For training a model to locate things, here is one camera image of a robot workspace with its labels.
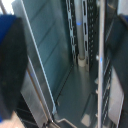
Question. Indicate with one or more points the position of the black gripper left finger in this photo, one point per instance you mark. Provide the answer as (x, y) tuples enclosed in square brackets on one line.
[(11, 66)]

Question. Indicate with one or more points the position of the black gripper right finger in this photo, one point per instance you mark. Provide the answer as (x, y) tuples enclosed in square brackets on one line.
[(121, 50)]

